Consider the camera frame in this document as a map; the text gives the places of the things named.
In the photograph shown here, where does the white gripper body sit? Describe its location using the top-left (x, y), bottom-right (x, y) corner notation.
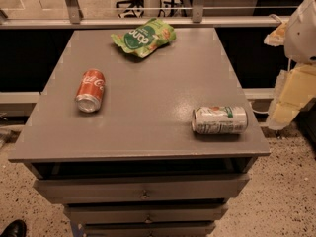
top-left (284, 0), bottom-right (316, 64)

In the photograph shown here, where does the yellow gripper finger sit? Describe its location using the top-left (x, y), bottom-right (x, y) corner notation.
top-left (267, 64), bottom-right (316, 130)
top-left (264, 22), bottom-right (287, 47)

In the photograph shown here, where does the silver green 7up can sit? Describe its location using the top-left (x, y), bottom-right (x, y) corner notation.
top-left (192, 106), bottom-right (248, 135)

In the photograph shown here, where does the red coca-cola can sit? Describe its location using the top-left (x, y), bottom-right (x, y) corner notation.
top-left (75, 69), bottom-right (105, 113)

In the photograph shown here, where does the green snack bag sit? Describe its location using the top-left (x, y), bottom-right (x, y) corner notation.
top-left (111, 18), bottom-right (177, 58)

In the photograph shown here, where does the black office chair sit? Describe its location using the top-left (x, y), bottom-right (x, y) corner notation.
top-left (116, 0), bottom-right (144, 18)

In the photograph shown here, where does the grey drawer cabinet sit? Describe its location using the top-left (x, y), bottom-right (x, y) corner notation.
top-left (10, 28), bottom-right (269, 237)

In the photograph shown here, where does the metal railing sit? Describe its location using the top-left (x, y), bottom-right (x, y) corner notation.
top-left (0, 0), bottom-right (301, 29)

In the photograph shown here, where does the black shoe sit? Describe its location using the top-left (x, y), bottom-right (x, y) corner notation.
top-left (0, 219), bottom-right (27, 237)

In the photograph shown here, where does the white cable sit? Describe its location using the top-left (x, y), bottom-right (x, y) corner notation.
top-left (268, 13), bottom-right (284, 24)

